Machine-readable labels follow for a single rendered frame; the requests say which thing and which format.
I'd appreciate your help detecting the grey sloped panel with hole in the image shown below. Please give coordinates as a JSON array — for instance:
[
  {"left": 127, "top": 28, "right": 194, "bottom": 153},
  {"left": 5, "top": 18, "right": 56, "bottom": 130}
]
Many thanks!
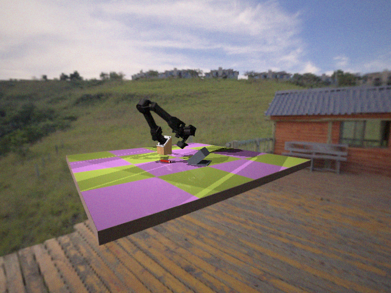
[{"left": 187, "top": 147, "right": 212, "bottom": 165}]

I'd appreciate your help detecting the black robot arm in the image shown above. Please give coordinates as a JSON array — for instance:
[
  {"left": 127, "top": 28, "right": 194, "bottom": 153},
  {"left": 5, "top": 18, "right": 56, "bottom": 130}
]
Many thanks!
[{"left": 136, "top": 99, "right": 194, "bottom": 145}]

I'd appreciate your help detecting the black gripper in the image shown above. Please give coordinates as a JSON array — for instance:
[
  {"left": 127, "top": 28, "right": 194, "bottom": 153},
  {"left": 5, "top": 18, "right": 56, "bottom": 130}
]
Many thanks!
[{"left": 177, "top": 125, "right": 196, "bottom": 149}]

